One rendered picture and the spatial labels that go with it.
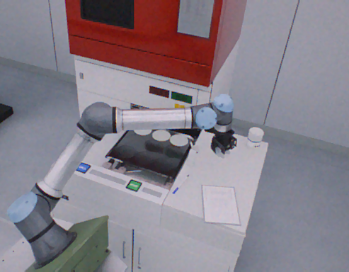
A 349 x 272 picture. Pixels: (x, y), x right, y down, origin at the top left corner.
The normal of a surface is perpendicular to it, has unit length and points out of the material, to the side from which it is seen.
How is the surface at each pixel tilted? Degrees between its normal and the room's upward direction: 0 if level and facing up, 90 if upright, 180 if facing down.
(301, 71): 90
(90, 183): 90
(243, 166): 0
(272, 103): 90
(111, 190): 90
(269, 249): 0
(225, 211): 0
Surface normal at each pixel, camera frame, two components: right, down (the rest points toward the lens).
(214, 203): 0.05, -0.80
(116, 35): -0.39, 0.53
